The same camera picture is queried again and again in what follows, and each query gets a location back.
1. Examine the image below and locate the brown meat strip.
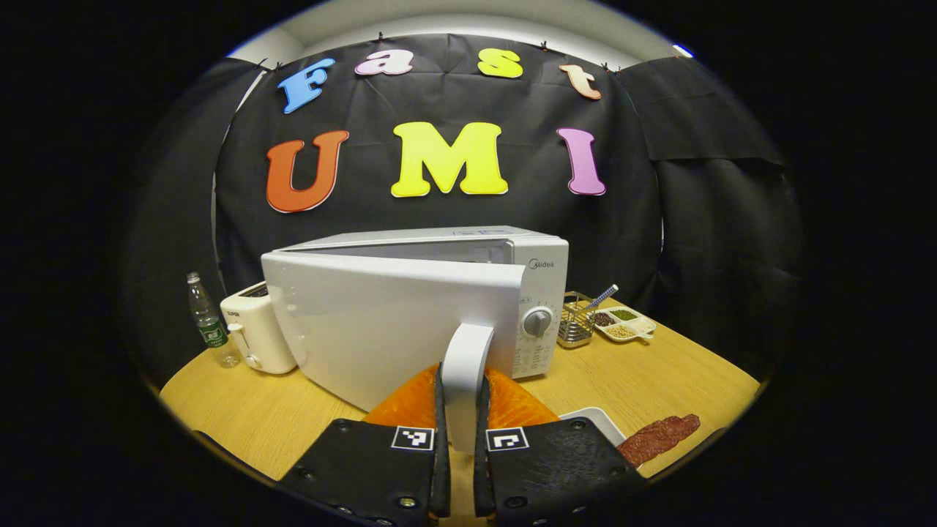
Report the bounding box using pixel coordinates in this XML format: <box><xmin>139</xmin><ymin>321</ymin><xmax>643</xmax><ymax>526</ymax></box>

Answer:
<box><xmin>617</xmin><ymin>414</ymin><xmax>701</xmax><ymax>467</ymax></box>

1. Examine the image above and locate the white toaster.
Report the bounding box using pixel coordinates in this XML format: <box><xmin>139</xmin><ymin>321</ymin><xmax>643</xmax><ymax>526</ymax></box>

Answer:
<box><xmin>220</xmin><ymin>282</ymin><xmax>297</xmax><ymax>375</ymax></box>

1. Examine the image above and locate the metal wire basket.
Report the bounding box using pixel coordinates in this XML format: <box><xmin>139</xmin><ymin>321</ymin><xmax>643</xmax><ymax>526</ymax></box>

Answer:
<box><xmin>558</xmin><ymin>291</ymin><xmax>597</xmax><ymax>348</ymax></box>

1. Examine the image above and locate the white microwave oven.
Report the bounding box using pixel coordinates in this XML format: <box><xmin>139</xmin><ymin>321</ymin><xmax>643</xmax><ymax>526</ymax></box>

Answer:
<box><xmin>261</xmin><ymin>225</ymin><xmax>570</xmax><ymax>455</ymax></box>

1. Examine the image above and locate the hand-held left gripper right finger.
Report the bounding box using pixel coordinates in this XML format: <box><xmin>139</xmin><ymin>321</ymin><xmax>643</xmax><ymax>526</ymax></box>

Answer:
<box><xmin>472</xmin><ymin>368</ymin><xmax>649</xmax><ymax>527</ymax></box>

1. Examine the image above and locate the white divided grain dish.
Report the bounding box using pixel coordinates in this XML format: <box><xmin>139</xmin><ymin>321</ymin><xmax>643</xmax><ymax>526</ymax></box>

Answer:
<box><xmin>591</xmin><ymin>305</ymin><xmax>657</xmax><ymax>343</ymax></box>

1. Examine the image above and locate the clear plastic water bottle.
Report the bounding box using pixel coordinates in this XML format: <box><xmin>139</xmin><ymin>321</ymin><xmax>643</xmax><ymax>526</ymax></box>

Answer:
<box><xmin>186</xmin><ymin>272</ymin><xmax>241</xmax><ymax>369</ymax></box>

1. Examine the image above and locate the black backdrop cloth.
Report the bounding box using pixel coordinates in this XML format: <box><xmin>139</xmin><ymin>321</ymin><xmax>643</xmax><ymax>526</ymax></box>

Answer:
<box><xmin>121</xmin><ymin>33</ymin><xmax>802</xmax><ymax>389</ymax></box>

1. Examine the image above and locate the small white rectangular dish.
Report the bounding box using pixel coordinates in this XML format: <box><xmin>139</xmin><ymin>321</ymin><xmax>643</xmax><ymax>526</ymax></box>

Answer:
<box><xmin>560</xmin><ymin>407</ymin><xmax>641</xmax><ymax>469</ymax></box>

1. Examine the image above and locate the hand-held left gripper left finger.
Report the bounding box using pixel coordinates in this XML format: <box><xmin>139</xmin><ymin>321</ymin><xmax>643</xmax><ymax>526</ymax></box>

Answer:
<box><xmin>278</xmin><ymin>364</ymin><xmax>451</xmax><ymax>527</ymax></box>

